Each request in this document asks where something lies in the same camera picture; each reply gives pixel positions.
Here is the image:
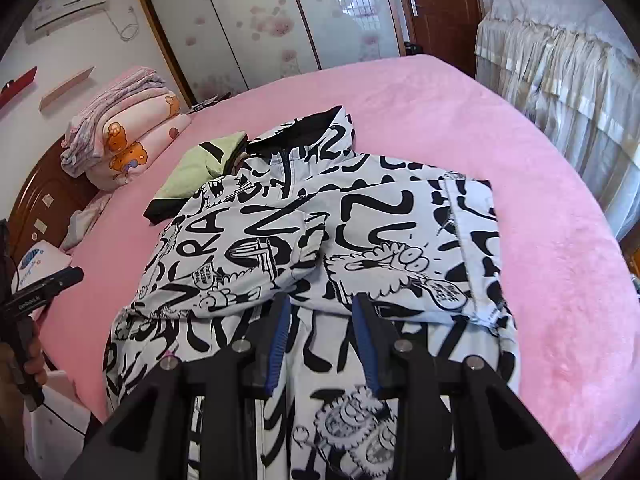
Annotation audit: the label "white pillow with blue print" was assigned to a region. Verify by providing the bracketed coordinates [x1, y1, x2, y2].
[10, 239, 73, 293]

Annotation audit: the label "floral sliding door wardrobe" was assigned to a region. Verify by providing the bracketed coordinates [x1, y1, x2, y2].
[132, 0, 406, 108]

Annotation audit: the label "small items on nightstand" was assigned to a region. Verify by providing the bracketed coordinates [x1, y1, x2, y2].
[191, 92, 232, 112]

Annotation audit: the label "white air conditioner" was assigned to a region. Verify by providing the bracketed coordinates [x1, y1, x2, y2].
[24, 0, 110, 45]

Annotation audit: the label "pale crumpled cloth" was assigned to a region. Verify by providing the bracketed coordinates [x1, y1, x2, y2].
[60, 192, 113, 252]

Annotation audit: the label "pink bear print quilt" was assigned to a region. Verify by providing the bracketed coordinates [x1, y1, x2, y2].
[82, 87, 193, 192]

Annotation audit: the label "wooden headboard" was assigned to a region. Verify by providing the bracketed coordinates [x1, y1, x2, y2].
[7, 142, 101, 263]

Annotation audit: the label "pink bed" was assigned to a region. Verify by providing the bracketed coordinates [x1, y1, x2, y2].
[30, 54, 640, 476]

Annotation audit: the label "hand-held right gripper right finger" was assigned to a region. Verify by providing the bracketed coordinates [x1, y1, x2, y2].
[351, 294, 581, 480]

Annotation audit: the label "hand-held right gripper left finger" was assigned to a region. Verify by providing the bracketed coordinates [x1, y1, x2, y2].
[65, 292, 293, 480]

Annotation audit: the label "person's left hand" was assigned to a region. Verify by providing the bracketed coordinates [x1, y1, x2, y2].
[22, 329, 49, 385]

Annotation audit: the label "white black printed jacket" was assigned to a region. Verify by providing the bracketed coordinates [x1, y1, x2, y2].
[102, 105, 521, 480]

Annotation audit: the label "red wall shelf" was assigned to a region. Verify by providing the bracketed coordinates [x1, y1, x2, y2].
[0, 66, 39, 107]

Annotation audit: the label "white wall cable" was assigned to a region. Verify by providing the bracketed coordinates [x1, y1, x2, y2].
[106, 6, 140, 42]

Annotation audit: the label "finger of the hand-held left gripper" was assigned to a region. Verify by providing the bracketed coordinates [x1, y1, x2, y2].
[12, 266, 85, 307]

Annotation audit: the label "folded pink bear quilt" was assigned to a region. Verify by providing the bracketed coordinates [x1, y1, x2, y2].
[60, 66, 168, 177]

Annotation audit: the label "green black folded garment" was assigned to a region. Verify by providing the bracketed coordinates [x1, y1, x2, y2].
[143, 131, 249, 223]

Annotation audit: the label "pink wall shelf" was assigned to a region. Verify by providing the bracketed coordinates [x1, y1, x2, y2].
[39, 65, 96, 111]

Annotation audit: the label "brown wooden door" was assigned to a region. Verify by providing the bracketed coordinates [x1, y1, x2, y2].
[390, 0, 486, 78]

